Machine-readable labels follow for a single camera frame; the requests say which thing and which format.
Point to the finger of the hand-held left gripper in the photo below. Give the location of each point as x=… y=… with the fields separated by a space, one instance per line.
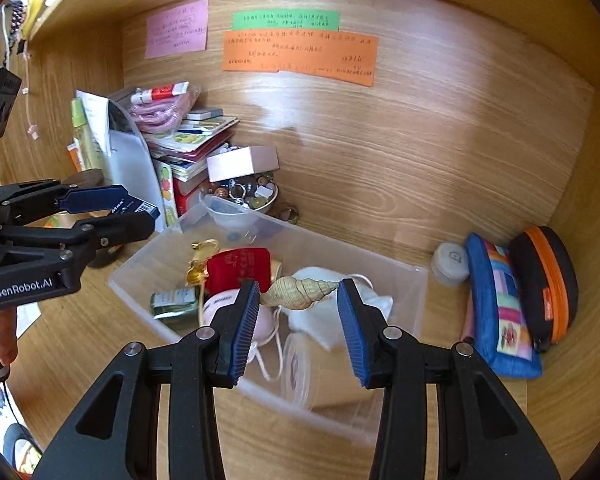
x=95 y=199
x=115 y=230

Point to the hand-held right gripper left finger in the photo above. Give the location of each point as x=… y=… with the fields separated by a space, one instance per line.
x=240 y=340

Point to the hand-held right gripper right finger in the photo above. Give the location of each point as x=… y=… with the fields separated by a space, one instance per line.
x=357 y=340

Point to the pink round case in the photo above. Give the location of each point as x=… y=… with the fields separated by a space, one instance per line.
x=265 y=325

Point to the dark blue barcode box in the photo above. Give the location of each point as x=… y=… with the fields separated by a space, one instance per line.
x=142 y=208

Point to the clear plastic box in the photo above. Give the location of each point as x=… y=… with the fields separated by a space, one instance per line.
x=145 y=280

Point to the conch shell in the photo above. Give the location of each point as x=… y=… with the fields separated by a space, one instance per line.
x=295 y=291

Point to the dark green small bottle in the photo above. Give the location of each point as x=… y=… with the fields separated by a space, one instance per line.
x=172 y=305

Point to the wooden desktop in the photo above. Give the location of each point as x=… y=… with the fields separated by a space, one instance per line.
x=100 y=315

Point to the person's left hand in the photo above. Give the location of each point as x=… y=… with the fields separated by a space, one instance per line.
x=6 y=335

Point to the brown mug with lid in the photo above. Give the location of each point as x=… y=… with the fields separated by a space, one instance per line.
x=87 y=177

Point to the white cloth pouch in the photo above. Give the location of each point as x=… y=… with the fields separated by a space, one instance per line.
x=320 y=325

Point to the white paper card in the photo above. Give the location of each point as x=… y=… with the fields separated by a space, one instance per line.
x=29 y=320

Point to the white file holder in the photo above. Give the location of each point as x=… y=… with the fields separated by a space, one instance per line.
x=130 y=165

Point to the yellow container with clear lid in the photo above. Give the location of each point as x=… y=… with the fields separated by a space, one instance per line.
x=320 y=380

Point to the white box with coloured dots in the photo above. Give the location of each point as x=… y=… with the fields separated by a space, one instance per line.
x=166 y=195

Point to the green slim bottle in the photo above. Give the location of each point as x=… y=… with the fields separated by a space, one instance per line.
x=85 y=135

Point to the red cloth pouch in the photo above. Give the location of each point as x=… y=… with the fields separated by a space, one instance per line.
x=237 y=270

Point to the white paper sheet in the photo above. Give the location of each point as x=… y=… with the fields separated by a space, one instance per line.
x=94 y=120

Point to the gold ornament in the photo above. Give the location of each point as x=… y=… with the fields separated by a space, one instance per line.
x=197 y=272

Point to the red box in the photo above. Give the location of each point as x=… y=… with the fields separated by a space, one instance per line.
x=187 y=195

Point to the pink wallet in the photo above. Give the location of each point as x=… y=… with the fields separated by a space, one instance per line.
x=467 y=320

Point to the stack of booklets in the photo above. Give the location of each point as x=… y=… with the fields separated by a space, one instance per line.
x=195 y=140

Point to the white round case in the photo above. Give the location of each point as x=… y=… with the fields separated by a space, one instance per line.
x=450 y=262

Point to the red and white tube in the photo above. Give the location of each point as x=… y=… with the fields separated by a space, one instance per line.
x=160 y=92

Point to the bowl of small trinkets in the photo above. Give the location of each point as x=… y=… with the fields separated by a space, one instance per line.
x=250 y=195

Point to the small white box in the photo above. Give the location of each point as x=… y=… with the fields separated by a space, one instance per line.
x=242 y=164

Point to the blue patchwork pouch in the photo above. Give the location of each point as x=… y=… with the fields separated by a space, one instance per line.
x=505 y=310

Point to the pink sticky note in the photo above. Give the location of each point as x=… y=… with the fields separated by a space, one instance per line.
x=177 y=27

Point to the black beaded hair band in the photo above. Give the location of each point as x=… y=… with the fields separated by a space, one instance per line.
x=14 y=25

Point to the yellow hanging item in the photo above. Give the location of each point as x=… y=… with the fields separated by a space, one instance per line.
x=34 y=12

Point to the black case with orange zip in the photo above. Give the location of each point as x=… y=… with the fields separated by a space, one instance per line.
x=545 y=280

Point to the orange sticky note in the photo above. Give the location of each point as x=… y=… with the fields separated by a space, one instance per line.
x=300 y=57

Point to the green sticky note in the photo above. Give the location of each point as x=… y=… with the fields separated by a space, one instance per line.
x=285 y=21

